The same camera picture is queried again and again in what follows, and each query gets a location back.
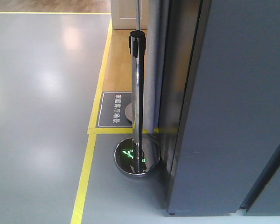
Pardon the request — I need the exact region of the grey floor sign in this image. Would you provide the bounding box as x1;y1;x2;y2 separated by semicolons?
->
96;91;132;128

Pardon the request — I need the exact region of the chrome stanchion post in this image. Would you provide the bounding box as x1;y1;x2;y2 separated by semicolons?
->
114;30;161;177
125;0;146;127

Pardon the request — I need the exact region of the white fridge door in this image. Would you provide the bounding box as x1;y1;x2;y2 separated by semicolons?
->
160;0;280;216

